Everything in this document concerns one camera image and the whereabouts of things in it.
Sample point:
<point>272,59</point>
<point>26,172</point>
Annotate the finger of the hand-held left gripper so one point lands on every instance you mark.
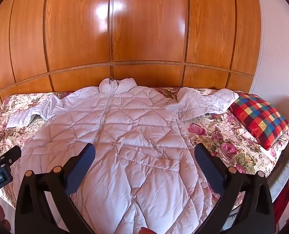
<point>11,154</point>

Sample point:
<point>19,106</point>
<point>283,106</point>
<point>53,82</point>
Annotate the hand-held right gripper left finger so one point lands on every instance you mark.
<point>84,159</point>

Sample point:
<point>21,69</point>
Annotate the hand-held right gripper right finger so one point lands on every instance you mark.
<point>205,160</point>

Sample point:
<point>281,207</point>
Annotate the white quilted jacket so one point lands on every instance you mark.
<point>134,131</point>

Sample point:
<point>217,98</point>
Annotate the floral bedspread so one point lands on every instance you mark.
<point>227,141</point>

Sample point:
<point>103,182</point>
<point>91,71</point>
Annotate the plaid pillow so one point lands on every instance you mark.
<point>260,119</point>

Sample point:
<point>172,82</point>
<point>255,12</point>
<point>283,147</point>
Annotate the white mattress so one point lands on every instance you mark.
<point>282,175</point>

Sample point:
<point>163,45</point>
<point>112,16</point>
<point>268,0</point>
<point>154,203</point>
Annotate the red cloth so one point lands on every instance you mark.
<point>282,202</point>

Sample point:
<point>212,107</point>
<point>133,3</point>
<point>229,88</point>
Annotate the wooden wardrobe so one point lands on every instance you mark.
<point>134,29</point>

